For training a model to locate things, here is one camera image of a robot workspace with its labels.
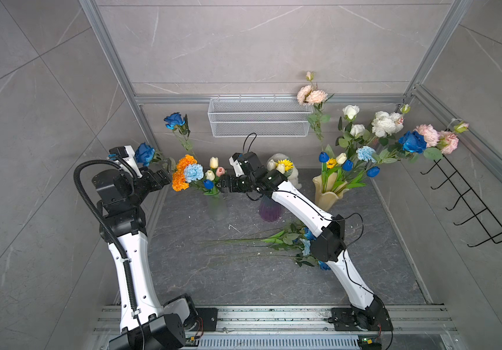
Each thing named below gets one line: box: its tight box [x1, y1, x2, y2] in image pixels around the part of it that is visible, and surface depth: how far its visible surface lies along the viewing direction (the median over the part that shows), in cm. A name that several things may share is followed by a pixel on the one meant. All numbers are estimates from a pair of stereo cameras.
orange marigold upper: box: [176, 153, 198, 173], surface depth 76 cm
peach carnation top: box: [296, 85, 329, 105], surface depth 78 cm
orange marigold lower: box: [171, 170, 190, 192], surface depth 73 cm
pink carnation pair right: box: [412, 123, 459, 155], surface depth 66 cm
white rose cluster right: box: [371, 110, 404, 138], surface depth 75 cm
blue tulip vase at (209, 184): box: [203, 179, 214, 190], surface depth 77 cm
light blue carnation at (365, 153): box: [356, 145, 377, 163], surface depth 74 cm
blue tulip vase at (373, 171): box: [366, 166, 381, 178], surface depth 76 cm
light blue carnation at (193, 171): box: [183, 163, 204, 184], surface depth 73 cm
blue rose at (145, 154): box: [134, 142, 156, 167], surface depth 66 cm
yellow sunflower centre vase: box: [275, 158, 295, 172], surface depth 86 cm
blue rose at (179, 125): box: [163, 112, 194, 151], surface depth 76 cm
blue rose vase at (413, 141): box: [398, 130, 428, 155], surface depth 61 cm
